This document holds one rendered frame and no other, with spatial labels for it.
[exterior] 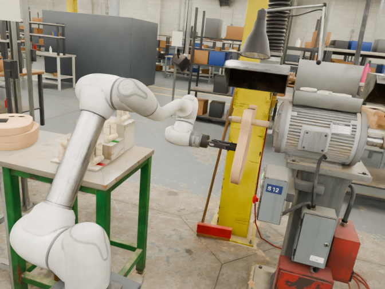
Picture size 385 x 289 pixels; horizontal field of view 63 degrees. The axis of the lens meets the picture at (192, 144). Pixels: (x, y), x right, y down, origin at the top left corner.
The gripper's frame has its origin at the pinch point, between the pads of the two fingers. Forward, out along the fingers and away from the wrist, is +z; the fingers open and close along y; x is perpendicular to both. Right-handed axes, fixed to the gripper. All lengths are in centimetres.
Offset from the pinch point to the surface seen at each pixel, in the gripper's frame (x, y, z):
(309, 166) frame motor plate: 1.3, 19.4, 34.7
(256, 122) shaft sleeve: 15.6, 11.2, 8.0
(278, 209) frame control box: -14.9, 40.5, 24.1
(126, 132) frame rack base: -4, -2, -66
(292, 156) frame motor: 3.2, 13.6, 27.2
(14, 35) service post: 46, -41, -189
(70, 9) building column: 230, -855, -753
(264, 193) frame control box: -9.3, 41.3, 17.8
